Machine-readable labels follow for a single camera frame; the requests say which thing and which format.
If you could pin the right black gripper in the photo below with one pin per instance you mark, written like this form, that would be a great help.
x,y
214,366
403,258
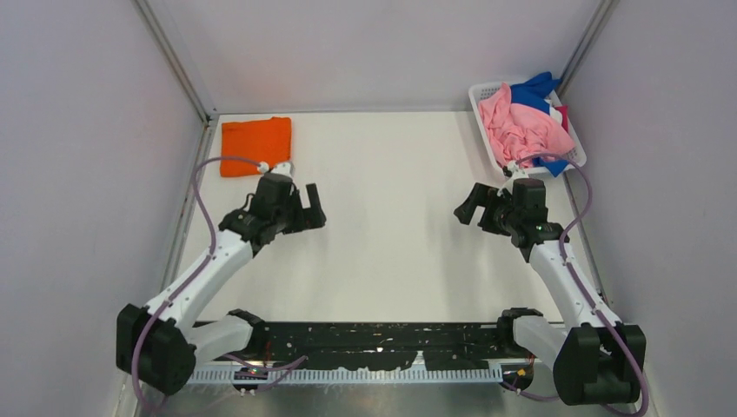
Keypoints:
x,y
479,196

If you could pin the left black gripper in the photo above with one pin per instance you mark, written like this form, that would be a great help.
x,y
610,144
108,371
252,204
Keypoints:
x,y
307,218

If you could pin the orange t-shirt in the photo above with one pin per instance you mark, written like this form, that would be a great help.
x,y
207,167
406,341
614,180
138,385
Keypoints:
x,y
267,140

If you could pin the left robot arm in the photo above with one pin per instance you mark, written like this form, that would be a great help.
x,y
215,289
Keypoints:
x,y
160,342

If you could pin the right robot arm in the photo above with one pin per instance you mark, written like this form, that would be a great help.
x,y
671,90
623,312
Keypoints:
x,y
596,358

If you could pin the pink t-shirt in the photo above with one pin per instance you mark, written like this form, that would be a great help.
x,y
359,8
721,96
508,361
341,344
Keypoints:
x,y
496,123

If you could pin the blue t-shirt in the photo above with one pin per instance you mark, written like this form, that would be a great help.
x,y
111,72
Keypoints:
x,y
538,92

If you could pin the red garment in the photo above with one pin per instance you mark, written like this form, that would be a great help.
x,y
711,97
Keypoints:
x,y
562,115

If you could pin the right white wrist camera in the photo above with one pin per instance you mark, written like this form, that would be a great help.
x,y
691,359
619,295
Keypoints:
x,y
513,171

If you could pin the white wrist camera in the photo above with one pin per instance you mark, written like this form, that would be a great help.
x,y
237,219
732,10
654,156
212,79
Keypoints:
x,y
282,168
513,171

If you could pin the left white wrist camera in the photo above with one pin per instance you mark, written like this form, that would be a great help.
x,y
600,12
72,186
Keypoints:
x,y
282,168

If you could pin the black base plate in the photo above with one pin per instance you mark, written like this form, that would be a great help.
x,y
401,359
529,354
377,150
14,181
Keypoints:
x,y
383,346

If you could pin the white slotted cable duct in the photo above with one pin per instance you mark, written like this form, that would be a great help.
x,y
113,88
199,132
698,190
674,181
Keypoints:
x,y
417,374

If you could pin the aluminium frame rail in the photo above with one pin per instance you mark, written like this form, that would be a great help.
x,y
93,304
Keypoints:
x,y
167,35

